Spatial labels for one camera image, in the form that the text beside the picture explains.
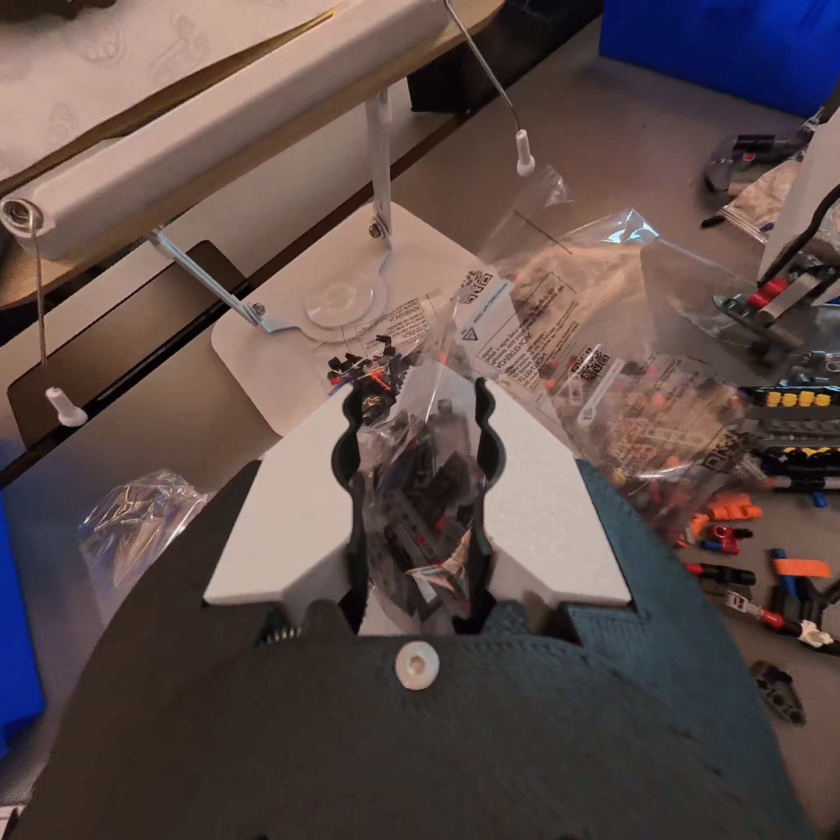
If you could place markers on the white book stand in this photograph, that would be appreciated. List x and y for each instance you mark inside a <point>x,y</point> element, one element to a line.
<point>249,367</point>

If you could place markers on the crumpled empty clear bag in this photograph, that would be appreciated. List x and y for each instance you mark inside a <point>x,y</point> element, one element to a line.
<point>144,525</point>

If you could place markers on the clear bag with orange pieces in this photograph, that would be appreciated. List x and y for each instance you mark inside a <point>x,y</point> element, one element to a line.
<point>643,446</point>

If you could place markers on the lego instruction booklet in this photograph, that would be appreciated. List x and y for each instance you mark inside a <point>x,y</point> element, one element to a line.
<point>131,65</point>

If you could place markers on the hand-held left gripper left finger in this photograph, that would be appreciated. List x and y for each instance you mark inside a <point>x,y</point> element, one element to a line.
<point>282,525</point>

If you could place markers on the blue bin with printed tag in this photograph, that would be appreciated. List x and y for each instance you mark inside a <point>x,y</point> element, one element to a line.
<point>19,623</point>

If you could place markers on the lego chassis with yellow connectors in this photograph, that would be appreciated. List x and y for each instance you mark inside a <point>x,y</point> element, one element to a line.
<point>794,400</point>

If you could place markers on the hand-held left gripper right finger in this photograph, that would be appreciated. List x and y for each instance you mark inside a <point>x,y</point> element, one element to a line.
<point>558,525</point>

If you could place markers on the grey and red lego assembly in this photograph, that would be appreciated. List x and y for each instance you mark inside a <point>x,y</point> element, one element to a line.
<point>768,292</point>

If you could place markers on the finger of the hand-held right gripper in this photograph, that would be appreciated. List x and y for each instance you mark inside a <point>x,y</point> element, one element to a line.
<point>828,275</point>
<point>797,197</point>

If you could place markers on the small clear bag blue pieces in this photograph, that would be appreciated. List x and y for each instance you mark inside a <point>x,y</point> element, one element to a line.
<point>374,374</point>

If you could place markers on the blue plastic bin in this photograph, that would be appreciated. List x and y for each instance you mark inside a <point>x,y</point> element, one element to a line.
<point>722,52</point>

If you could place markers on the pile of loose lego pieces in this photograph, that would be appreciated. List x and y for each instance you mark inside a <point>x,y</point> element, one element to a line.
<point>728,508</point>

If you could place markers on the clear bag of dark pieces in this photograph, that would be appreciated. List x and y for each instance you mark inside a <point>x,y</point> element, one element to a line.
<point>420,485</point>

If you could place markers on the small clear bag with bits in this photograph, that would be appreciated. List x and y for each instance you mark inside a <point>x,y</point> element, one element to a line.
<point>768,197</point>

